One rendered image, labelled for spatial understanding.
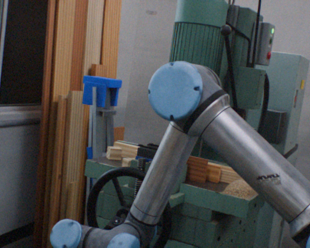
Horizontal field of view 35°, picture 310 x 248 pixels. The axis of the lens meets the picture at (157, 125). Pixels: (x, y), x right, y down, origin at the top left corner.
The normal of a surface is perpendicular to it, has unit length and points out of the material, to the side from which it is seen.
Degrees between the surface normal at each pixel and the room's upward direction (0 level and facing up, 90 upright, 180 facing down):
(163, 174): 96
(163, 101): 86
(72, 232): 60
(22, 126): 90
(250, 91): 90
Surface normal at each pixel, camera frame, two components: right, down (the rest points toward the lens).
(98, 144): 0.89, 0.03
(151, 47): -0.39, 0.06
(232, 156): -0.55, 0.27
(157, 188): -0.08, 0.21
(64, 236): -0.31, -0.45
